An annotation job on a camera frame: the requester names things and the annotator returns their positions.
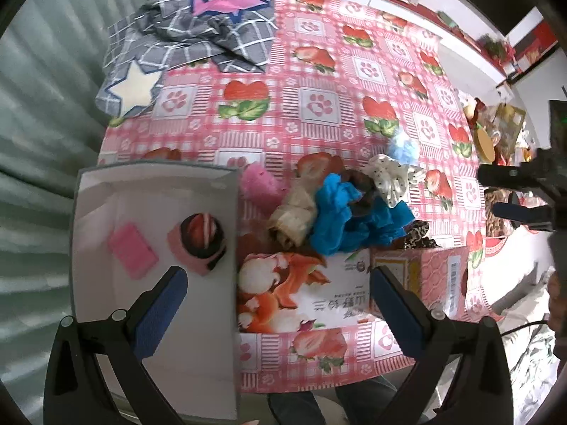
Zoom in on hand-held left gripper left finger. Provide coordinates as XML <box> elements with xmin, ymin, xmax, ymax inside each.
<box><xmin>43</xmin><ymin>266</ymin><xmax>189</xmax><ymax>425</ymax></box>

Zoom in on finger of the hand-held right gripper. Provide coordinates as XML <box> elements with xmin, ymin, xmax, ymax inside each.
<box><xmin>493</xmin><ymin>201</ymin><xmax>556</xmax><ymax>232</ymax></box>
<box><xmin>477</xmin><ymin>164</ymin><xmax>550</xmax><ymax>189</ymax></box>

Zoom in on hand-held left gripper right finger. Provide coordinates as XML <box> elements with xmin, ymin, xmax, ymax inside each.
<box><xmin>370</xmin><ymin>266</ymin><xmax>517</xmax><ymax>425</ymax></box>

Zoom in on leopard print scrunchie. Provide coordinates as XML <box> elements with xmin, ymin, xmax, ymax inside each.
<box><xmin>394</xmin><ymin>221</ymin><xmax>439</xmax><ymax>251</ymax></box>

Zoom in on blue cloth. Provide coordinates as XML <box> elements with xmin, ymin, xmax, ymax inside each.
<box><xmin>308</xmin><ymin>172</ymin><xmax>417</xmax><ymax>255</ymax></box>

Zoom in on white box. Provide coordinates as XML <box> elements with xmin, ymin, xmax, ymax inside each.
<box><xmin>71</xmin><ymin>161</ymin><xmax>242</xmax><ymax>421</ymax></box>

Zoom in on beige knitted sock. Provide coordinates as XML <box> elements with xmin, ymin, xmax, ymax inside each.
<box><xmin>266</xmin><ymin>181</ymin><xmax>320</xmax><ymax>251</ymax></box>

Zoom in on pink fuzzy cloth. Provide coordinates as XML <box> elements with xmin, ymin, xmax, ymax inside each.
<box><xmin>240</xmin><ymin>164</ymin><xmax>286</xmax><ymax>209</ymax></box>

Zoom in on person's right hand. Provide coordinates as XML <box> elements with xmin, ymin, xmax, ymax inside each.
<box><xmin>548</xmin><ymin>270</ymin><xmax>567</xmax><ymax>319</ymax></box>

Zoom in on pile of assorted packets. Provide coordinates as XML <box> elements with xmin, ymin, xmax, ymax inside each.
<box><xmin>461</xmin><ymin>97</ymin><xmax>532</xmax><ymax>240</ymax></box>

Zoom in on jar with wooden lid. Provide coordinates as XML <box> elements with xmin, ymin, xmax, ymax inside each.
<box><xmin>474</xmin><ymin>126</ymin><xmax>497</xmax><ymax>162</ymax></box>

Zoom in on gold foil packet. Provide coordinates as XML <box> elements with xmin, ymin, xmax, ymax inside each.
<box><xmin>496</xmin><ymin>104</ymin><xmax>526</xmax><ymax>151</ymax></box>

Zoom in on pink sponge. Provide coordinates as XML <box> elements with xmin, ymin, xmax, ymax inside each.
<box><xmin>107</xmin><ymin>222</ymin><xmax>159</xmax><ymax>279</ymax></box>

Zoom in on person's legs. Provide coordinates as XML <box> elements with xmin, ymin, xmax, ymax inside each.
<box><xmin>268</xmin><ymin>378</ymin><xmax>399</xmax><ymax>425</ymax></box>

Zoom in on light blue scrunchie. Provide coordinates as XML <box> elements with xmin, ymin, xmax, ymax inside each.
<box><xmin>387</xmin><ymin>126</ymin><xmax>419</xmax><ymax>164</ymax></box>

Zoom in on fruit printed carton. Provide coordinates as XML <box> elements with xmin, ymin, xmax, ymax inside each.
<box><xmin>237</xmin><ymin>245</ymin><xmax>470</xmax><ymax>333</ymax></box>

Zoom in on white polka dot scrunchie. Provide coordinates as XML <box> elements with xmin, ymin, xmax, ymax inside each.
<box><xmin>361</xmin><ymin>155</ymin><xmax>426</xmax><ymax>208</ymax></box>

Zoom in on low white cabinet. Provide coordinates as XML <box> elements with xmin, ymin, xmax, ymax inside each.
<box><xmin>301</xmin><ymin>0</ymin><xmax>515</xmax><ymax>94</ymax></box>

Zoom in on red green plant decoration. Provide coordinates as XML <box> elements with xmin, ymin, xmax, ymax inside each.
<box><xmin>483</xmin><ymin>35</ymin><xmax>510</xmax><ymax>60</ymax></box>

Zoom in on pink strawberry checked tablecloth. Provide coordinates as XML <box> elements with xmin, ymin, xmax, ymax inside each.
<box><xmin>97</xmin><ymin>0</ymin><xmax>510</xmax><ymax>395</ymax></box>

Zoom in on grey checked blanket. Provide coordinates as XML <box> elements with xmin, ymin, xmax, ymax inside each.
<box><xmin>95</xmin><ymin>0</ymin><xmax>277</xmax><ymax>118</ymax></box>

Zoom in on black cable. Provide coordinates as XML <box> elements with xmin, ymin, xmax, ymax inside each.
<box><xmin>500</xmin><ymin>319</ymin><xmax>554</xmax><ymax>335</ymax></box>

